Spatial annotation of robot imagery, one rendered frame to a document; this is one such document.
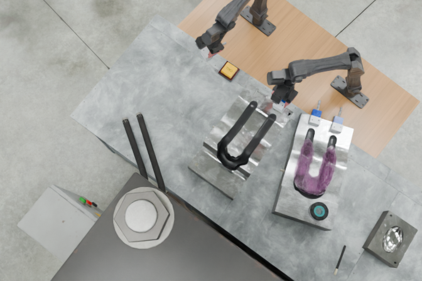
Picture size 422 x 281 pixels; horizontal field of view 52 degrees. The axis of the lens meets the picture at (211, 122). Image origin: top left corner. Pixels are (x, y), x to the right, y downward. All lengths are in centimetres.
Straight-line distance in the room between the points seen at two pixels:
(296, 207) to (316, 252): 24
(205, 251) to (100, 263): 19
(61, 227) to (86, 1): 228
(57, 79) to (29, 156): 56
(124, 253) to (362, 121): 164
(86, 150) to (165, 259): 222
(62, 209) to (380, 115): 157
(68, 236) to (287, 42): 147
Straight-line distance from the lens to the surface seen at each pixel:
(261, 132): 204
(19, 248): 306
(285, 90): 189
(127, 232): 81
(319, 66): 182
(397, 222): 216
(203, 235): 83
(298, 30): 237
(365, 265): 217
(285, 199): 197
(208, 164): 201
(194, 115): 213
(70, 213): 143
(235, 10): 192
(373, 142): 226
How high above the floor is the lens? 284
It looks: 74 degrees down
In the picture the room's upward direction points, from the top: 4 degrees clockwise
